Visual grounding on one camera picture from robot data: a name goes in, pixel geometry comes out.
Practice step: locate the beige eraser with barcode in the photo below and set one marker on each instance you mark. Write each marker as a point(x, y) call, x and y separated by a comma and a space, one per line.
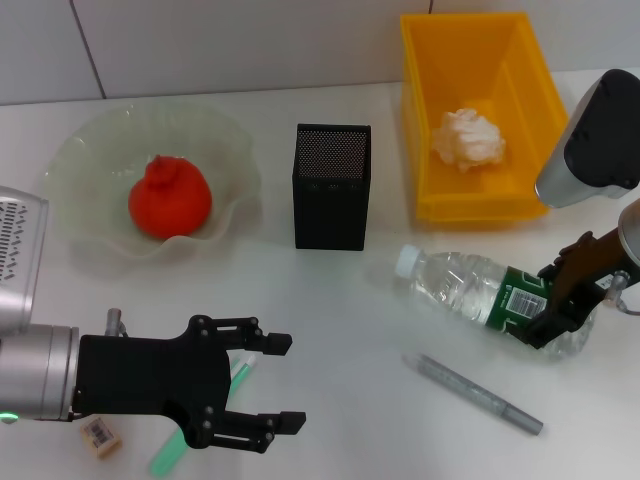
point(102, 437)

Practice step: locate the orange fruit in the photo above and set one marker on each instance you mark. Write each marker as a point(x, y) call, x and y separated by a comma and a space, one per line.
point(170, 200)

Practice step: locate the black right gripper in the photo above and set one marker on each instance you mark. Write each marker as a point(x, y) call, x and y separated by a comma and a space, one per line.
point(590, 270)

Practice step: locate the clear green-label water bottle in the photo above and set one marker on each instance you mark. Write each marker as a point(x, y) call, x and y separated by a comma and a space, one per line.
point(460, 285)

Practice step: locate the green pen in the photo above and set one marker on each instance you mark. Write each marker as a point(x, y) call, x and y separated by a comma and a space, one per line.
point(167, 455)

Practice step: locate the yellow plastic bin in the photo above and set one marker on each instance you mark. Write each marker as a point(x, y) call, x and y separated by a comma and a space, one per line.
point(450, 75)

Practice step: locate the green glass fruit plate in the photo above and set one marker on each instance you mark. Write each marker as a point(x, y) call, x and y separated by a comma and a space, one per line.
point(100, 150)

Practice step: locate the black mesh pen holder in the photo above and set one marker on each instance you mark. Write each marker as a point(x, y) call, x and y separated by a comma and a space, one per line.
point(330, 210)

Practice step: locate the white paper ball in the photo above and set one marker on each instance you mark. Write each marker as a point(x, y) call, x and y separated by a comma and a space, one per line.
point(470, 140)

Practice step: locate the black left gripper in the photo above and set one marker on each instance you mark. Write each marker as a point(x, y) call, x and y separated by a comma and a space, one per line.
point(150, 375)

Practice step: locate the grey marker pen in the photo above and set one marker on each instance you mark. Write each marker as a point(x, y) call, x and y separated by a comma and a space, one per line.
point(475, 392)

